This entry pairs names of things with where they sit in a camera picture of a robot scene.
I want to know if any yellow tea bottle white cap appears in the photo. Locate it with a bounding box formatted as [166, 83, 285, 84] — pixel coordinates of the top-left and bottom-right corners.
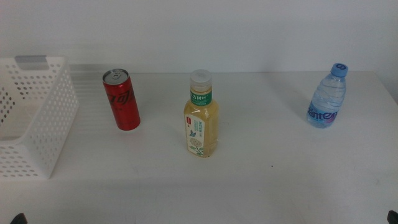
[183, 68, 220, 159]

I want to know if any red cola can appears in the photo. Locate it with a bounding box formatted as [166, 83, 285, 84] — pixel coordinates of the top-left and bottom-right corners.
[102, 68, 141, 131]

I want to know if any clear water bottle blue cap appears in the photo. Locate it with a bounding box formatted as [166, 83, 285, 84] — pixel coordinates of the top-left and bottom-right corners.
[306, 62, 349, 129]

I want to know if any white perforated plastic basket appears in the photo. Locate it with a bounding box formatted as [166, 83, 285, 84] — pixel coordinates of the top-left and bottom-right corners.
[0, 55, 80, 180]

